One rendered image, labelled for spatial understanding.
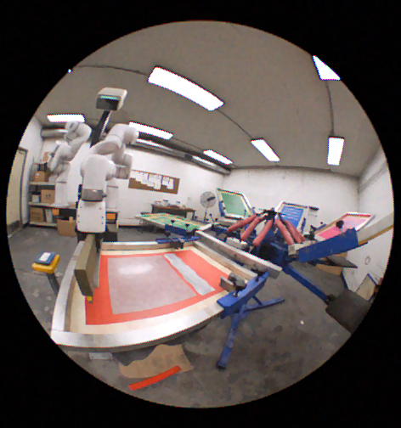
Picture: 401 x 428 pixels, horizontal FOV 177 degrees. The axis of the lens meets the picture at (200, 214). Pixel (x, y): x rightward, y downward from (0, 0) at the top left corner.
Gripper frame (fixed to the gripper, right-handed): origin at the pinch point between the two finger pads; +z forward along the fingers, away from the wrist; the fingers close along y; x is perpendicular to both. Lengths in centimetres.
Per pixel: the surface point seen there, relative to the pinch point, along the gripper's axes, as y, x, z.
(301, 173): -459, -24, -171
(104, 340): -1.0, 28.1, 10.5
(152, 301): -17.8, 14.9, 14.1
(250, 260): -68, 17, 7
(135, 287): -14.1, 6.5, 14.3
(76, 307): 7.9, 15.0, 14.2
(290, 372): -93, 107, 109
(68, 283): 10.9, 7.5, 10.8
